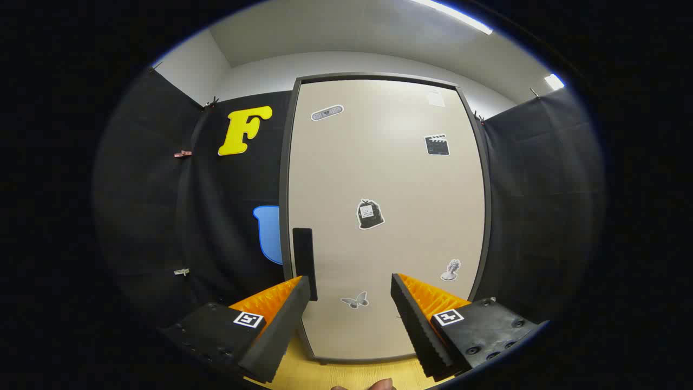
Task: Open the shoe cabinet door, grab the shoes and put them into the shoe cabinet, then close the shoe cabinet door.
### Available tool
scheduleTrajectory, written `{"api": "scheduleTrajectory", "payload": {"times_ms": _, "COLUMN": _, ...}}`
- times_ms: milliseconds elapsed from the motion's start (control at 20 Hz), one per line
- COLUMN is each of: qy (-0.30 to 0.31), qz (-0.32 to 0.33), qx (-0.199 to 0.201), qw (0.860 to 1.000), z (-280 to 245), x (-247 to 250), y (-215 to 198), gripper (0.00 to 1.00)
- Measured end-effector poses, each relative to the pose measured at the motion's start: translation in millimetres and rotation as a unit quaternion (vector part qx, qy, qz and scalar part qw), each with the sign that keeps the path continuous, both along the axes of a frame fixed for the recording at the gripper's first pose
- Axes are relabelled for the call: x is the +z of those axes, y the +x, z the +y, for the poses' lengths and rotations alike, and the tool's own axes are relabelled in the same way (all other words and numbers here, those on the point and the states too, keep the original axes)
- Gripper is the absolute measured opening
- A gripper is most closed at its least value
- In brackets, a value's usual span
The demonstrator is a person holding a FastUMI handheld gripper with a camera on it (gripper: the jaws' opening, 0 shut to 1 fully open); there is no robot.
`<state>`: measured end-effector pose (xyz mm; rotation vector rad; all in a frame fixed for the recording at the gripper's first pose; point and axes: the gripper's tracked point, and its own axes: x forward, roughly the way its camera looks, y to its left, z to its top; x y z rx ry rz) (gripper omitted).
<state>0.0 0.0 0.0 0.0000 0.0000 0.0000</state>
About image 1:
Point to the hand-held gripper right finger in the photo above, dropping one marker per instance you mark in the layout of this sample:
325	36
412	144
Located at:
419	336

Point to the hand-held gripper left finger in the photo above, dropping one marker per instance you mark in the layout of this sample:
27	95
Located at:
281	330

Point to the grey shoe cabinet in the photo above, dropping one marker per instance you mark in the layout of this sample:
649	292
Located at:
283	179

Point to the beige shoe cabinet door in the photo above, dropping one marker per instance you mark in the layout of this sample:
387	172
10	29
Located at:
379	179

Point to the white clip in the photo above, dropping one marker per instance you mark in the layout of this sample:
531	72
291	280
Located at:
181	271

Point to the black backdrop cloth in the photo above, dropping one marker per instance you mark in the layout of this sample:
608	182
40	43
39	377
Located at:
141	189

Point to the pink clip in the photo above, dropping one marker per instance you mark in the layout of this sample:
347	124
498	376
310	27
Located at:
182	154

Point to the small ceiling light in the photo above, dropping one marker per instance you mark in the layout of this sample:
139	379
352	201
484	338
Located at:
554	81

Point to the long ceiling light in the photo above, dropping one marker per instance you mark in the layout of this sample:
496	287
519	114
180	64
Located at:
460	16

